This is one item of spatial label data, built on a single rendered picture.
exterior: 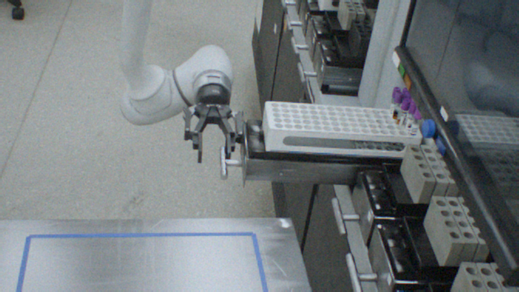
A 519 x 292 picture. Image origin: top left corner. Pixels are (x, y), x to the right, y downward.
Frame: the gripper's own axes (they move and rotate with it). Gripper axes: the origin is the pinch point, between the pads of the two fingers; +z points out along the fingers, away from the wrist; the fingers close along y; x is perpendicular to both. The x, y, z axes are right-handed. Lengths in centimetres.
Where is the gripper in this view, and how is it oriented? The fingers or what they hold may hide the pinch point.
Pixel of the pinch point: (214, 149)
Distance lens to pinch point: 138.6
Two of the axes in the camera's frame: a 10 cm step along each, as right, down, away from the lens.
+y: 9.9, 0.6, 1.3
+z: 0.7, 5.6, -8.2
